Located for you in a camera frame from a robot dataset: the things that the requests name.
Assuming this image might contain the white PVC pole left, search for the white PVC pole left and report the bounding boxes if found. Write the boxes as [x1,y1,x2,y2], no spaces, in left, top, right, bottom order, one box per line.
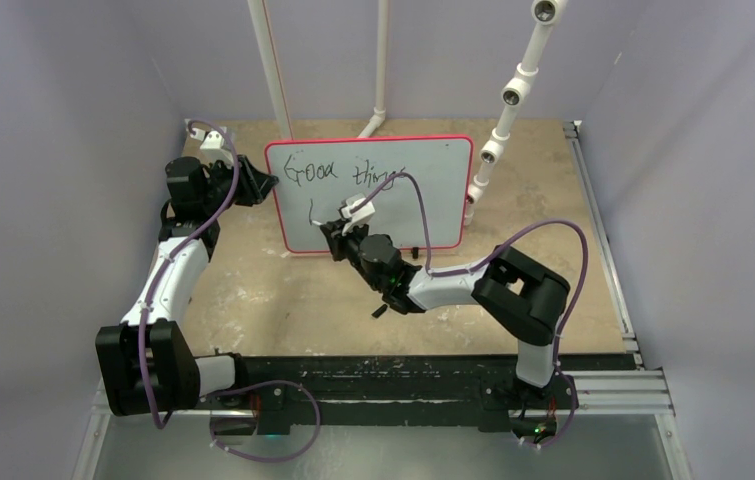
[247,0,294,140]

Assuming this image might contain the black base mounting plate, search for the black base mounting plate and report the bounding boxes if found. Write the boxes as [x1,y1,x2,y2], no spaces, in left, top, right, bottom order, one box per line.
[197,354,635,435]

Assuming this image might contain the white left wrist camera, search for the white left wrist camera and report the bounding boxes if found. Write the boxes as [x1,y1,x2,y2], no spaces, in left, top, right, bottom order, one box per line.
[192,127,233,168]

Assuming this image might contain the aluminium frame rail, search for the aluminium frame rail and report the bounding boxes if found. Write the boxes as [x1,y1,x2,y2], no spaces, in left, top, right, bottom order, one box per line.
[73,371,691,479]

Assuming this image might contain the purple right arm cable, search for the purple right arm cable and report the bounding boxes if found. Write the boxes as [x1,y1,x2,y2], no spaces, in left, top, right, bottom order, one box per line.
[350,172,590,452]

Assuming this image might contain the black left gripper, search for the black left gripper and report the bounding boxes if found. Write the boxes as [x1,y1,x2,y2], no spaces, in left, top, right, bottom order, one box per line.
[202,155,276,216]

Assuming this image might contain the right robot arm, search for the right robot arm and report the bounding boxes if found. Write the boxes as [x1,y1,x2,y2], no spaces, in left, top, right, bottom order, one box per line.
[319,220,581,407]

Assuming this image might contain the pink-framed whiteboard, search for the pink-framed whiteboard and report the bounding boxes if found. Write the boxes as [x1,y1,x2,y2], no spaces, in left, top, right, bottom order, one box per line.
[264,135,473,254]

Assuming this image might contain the white PVC pole middle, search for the white PVC pole middle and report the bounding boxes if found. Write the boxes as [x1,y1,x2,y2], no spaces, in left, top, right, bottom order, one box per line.
[358,0,391,138]

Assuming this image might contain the right side aluminium rail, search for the right side aluminium rail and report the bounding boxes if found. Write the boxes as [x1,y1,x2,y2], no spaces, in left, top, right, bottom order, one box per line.
[562,120,644,369]

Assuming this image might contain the white PVC pole with fittings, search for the white PVC pole with fittings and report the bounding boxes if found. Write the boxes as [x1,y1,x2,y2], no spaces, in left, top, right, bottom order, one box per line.
[463,0,569,226]

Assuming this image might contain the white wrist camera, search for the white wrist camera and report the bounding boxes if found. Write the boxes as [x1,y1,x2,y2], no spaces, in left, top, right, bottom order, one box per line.
[339,194,376,235]
[192,127,233,168]

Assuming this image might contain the black marker cap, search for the black marker cap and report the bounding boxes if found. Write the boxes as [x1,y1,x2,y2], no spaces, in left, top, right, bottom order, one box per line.
[371,304,388,319]

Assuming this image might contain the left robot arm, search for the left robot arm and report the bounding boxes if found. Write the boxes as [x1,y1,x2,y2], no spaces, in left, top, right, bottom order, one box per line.
[95,154,279,426]

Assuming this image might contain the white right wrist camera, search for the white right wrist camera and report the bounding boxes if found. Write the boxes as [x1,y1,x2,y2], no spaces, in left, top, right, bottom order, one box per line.
[339,194,376,235]

